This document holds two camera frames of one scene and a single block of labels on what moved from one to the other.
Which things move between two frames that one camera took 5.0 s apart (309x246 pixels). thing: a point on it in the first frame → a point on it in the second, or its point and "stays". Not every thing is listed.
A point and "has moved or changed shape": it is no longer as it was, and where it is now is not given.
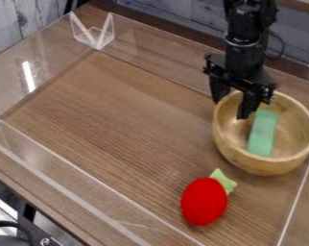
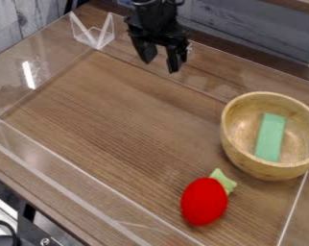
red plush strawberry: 205,198 stays
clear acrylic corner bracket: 93,36 stays
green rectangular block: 261,133 has moved or changed shape
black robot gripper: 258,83 → 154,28
